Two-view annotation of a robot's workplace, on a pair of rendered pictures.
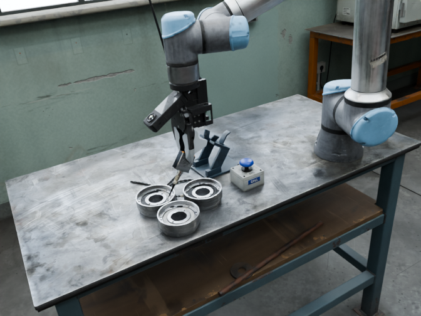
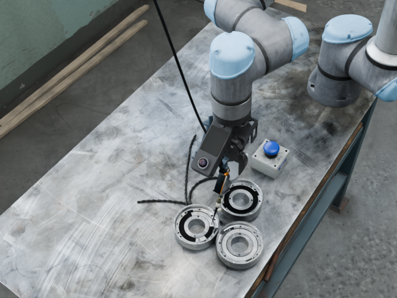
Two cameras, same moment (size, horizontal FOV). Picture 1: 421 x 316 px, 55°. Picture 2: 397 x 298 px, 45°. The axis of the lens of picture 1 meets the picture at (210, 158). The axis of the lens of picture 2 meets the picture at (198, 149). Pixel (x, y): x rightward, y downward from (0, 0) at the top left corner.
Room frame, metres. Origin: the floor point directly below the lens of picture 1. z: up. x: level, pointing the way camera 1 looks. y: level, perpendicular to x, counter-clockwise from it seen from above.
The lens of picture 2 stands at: (0.39, 0.36, 1.79)
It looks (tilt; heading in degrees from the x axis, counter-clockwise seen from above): 51 degrees down; 336
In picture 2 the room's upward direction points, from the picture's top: 4 degrees counter-clockwise
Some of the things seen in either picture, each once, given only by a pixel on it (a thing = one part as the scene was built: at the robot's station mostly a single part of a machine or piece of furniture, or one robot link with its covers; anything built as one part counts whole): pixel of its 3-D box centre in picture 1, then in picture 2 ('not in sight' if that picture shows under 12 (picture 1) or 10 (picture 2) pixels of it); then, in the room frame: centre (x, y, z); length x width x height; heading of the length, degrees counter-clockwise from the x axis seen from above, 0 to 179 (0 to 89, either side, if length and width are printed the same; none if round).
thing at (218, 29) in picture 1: (222, 33); (269, 41); (0.96, -0.05, 1.23); 0.11 x 0.11 x 0.08; 8
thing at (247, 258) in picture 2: (179, 219); (239, 246); (0.81, 0.09, 0.82); 0.08 x 0.08 x 0.02
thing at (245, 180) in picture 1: (248, 175); (271, 156); (0.99, -0.10, 0.82); 0.08 x 0.07 x 0.05; 118
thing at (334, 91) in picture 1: (343, 102); (346, 44); (1.12, -0.41, 0.97); 0.13 x 0.12 x 0.14; 8
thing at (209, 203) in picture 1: (202, 194); (240, 201); (0.91, 0.03, 0.82); 0.10 x 0.10 x 0.04
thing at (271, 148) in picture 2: (246, 167); (270, 152); (0.99, -0.10, 0.85); 0.04 x 0.04 x 0.05
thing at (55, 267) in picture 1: (215, 163); (213, 141); (1.13, -0.01, 0.79); 1.20 x 0.60 x 0.02; 118
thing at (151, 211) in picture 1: (156, 201); (197, 227); (0.90, 0.15, 0.82); 0.10 x 0.10 x 0.04
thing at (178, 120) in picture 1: (189, 104); (232, 126); (0.94, 0.04, 1.07); 0.09 x 0.08 x 0.12; 120
